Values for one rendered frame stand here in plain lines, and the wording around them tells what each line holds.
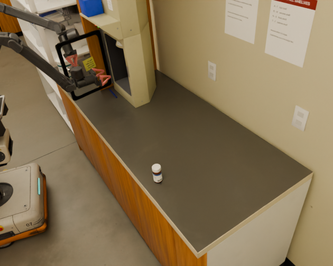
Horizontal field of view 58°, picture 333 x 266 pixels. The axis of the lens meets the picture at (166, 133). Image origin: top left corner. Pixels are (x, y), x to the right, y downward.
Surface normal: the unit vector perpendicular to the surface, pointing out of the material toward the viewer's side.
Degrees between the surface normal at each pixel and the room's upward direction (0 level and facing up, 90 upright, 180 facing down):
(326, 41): 90
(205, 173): 0
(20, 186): 0
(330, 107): 90
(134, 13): 90
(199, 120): 0
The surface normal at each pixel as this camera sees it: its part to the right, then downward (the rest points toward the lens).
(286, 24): -0.83, 0.40
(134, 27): 0.55, 0.49
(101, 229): -0.08, -0.77
